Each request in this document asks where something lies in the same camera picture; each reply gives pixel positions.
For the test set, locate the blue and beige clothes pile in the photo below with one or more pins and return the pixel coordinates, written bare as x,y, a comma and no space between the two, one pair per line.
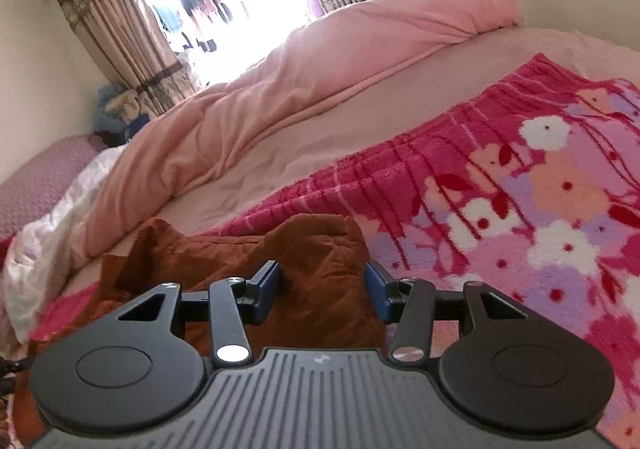
119,115

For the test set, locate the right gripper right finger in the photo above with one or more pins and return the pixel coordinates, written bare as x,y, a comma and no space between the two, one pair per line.
408,305

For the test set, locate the white floral duvet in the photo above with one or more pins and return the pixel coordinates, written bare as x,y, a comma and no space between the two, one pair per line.
39,257

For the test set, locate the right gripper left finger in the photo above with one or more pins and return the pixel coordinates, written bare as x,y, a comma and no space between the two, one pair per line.
234,303

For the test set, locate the brown padded jacket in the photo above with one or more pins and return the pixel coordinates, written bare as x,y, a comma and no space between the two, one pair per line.
180,327

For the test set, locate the pink quilt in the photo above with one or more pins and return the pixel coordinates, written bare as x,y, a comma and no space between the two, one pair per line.
317,68

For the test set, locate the left striped curtain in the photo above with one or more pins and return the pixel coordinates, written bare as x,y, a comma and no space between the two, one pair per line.
125,41

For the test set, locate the pink polka dot blanket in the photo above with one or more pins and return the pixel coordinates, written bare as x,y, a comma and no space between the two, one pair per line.
521,206

